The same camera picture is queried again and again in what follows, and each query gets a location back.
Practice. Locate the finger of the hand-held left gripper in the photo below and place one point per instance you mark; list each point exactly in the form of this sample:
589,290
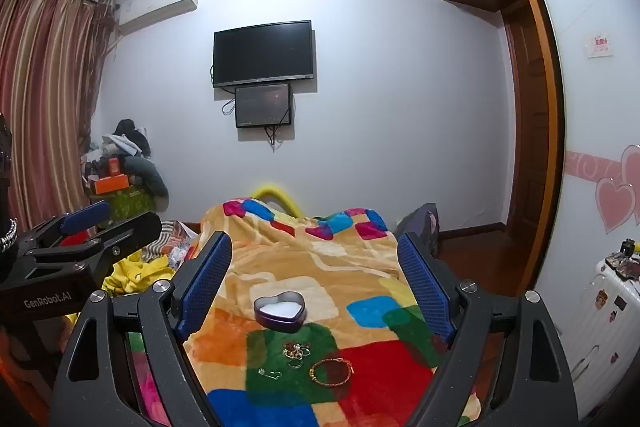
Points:
85,217
132,232

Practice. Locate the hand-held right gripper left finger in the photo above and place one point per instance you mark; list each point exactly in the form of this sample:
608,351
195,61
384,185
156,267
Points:
205,287

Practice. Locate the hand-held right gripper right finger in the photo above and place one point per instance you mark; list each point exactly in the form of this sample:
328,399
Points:
425,292

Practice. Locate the purple heart-shaped tin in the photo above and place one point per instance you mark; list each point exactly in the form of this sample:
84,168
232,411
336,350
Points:
277,307

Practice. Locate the green patterned cloth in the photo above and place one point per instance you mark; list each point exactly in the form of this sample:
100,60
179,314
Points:
130,204

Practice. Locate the yellow cloth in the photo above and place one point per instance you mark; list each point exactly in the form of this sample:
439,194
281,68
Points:
135,272

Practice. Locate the orange box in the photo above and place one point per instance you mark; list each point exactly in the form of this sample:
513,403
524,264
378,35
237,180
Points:
111,184

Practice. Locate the striped patterned bedding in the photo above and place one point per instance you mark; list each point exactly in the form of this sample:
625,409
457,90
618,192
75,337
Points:
172,244

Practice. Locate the grey cushion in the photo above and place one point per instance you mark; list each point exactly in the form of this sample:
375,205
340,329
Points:
150,177

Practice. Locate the grey backpack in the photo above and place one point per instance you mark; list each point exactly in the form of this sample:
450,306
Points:
422,227

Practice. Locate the pile of clothes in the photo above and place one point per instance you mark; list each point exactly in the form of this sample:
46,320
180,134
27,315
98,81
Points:
120,144

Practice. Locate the colourful patchwork fleece blanket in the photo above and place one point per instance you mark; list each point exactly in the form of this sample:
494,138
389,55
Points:
300,247

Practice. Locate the silver pin brooch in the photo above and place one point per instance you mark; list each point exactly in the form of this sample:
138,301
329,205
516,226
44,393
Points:
270,373

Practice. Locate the patterned bed sheet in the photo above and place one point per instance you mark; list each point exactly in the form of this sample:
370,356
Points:
145,382

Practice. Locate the yellow tube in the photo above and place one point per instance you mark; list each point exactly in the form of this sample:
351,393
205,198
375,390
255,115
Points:
272,192

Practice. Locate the striped red curtain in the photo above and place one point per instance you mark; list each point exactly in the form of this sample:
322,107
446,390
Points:
45,82

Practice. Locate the white stickered suitcase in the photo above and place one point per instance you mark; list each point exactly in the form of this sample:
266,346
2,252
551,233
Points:
610,322

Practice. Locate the brown wooden door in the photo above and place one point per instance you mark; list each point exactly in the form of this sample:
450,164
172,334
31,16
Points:
525,132

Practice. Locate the cluttered small trinkets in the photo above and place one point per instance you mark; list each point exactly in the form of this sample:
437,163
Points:
625,259

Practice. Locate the white air conditioner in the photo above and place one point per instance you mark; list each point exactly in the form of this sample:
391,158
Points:
157,2

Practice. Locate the white heart-print wardrobe door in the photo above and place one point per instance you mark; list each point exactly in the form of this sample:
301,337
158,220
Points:
590,117

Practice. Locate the small black wall monitor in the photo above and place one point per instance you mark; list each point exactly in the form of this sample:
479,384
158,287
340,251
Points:
263,105

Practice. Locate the black wall television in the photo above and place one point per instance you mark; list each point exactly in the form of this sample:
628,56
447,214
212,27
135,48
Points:
262,54

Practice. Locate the pink white wall card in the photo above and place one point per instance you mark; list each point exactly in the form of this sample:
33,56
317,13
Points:
600,45

